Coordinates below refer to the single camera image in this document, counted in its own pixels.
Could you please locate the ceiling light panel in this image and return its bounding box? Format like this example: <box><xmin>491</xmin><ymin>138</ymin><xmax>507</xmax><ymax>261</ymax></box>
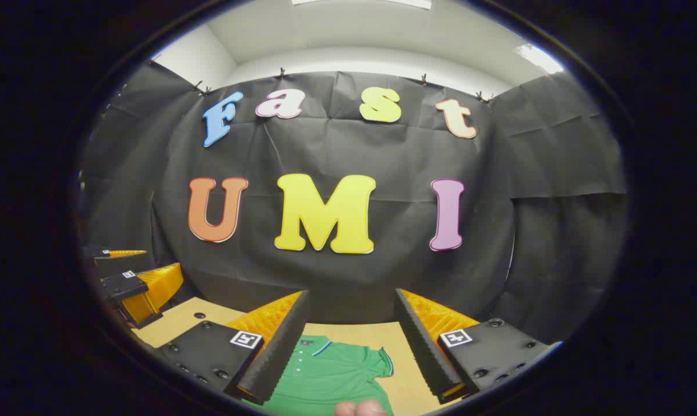
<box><xmin>513</xmin><ymin>43</ymin><xmax>564</xmax><ymax>75</ymax></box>
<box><xmin>290</xmin><ymin>0</ymin><xmax>433</xmax><ymax>10</ymax></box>

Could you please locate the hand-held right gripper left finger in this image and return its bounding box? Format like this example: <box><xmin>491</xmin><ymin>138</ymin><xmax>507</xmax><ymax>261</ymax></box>
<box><xmin>155</xmin><ymin>290</ymin><xmax>311</xmax><ymax>405</ymax></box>

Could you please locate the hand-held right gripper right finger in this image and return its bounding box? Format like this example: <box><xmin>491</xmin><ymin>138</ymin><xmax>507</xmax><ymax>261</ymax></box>
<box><xmin>393</xmin><ymin>288</ymin><xmax>562</xmax><ymax>405</ymax></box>

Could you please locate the green T-shirt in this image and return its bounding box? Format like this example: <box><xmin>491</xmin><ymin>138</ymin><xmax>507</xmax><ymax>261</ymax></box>
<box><xmin>259</xmin><ymin>335</ymin><xmax>395</xmax><ymax>416</ymax></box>

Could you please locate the black backdrop cloth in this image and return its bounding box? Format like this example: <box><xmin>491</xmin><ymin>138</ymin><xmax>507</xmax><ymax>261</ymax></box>
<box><xmin>80</xmin><ymin>61</ymin><xmax>629</xmax><ymax>344</ymax></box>

